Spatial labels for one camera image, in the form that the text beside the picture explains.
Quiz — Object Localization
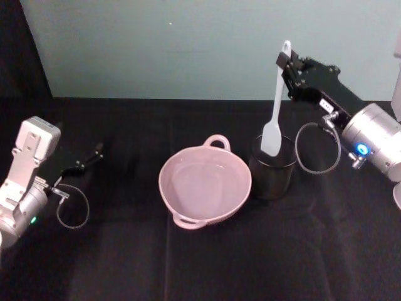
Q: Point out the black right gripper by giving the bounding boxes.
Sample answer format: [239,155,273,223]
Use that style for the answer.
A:
[276,50,366,127]

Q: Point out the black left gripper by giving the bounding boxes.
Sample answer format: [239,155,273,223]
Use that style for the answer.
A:
[39,142,105,189]

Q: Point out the white silicone spatula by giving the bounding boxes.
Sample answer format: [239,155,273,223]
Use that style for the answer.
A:
[260,40,293,157]

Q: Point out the black cylindrical container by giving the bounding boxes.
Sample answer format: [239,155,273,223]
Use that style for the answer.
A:
[249,134,297,201]

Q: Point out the black backdrop curtain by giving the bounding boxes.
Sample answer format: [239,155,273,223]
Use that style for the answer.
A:
[0,0,53,98]

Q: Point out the black table cloth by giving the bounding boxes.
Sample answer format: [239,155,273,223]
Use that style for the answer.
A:
[0,95,401,301]

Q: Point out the thin dark left gripper cable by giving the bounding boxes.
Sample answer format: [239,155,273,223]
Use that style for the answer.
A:
[46,183,91,230]

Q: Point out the thin dark gripper cable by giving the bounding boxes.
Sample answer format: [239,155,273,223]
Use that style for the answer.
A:
[46,183,91,230]
[295,112,367,173]

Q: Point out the thin dark right gripper cable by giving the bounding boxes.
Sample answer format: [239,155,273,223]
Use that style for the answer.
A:
[295,112,367,173]

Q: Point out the pink two-handled bowl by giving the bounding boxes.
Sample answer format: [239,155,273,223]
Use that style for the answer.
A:
[158,134,253,230]

